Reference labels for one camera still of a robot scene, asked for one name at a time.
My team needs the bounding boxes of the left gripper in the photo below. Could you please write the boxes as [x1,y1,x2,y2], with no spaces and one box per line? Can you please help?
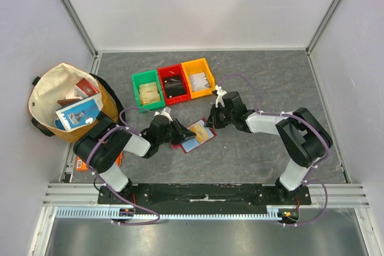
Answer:
[157,118,196,145]

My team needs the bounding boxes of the red leather card holder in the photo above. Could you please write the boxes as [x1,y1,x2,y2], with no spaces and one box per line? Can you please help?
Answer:
[172,118,216,153]

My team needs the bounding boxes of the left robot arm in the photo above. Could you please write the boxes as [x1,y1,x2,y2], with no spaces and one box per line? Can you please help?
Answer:
[74,114,196,204]

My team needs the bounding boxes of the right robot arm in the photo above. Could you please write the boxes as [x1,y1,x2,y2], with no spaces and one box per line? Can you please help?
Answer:
[206,86,333,204]

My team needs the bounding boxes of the white card in yellow bin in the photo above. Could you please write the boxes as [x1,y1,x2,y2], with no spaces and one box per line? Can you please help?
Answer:
[188,72,211,92]

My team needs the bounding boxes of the black card in red bin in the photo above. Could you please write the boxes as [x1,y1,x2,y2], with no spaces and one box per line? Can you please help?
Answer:
[163,75,186,98]

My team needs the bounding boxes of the beige cards in green bin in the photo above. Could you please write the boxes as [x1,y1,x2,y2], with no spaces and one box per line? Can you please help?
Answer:
[139,82,161,106]

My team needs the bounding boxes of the yellow plastic bin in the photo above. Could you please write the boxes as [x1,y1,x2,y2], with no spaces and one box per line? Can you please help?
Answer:
[181,58,215,99]

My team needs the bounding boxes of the red plastic bin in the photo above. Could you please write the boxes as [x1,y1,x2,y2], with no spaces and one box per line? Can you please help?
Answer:
[157,64,191,106]

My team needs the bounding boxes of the green plastic bin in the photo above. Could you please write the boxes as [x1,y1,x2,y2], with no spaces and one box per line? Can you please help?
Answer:
[131,70,165,113]

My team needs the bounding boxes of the blue product box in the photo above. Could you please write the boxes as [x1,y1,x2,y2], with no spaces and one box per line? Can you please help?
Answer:
[55,93,103,132]

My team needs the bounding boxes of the orange picture box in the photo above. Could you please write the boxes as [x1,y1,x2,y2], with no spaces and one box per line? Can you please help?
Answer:
[74,152,124,171]

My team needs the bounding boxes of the red white box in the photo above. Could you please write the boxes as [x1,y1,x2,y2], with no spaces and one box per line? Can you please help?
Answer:
[73,79,99,99]

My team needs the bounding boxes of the canvas tote bag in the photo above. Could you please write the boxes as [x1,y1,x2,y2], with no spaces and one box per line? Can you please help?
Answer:
[28,63,123,143]

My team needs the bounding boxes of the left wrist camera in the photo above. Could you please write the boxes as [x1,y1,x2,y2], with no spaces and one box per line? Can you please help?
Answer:
[155,107,173,122]

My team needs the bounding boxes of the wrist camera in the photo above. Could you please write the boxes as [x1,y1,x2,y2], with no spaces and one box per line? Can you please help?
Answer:
[212,85,227,108]
[155,107,173,122]

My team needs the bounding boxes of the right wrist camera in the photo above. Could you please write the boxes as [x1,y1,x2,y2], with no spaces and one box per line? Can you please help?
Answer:
[212,85,227,108]

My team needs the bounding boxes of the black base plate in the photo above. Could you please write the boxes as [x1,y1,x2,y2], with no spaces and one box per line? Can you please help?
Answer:
[97,182,312,207]

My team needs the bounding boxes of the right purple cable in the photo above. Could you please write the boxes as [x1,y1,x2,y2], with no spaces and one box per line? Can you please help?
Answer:
[218,74,331,227]

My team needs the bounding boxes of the slotted cable duct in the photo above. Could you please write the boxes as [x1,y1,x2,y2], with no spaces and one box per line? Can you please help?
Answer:
[56,207,282,221]

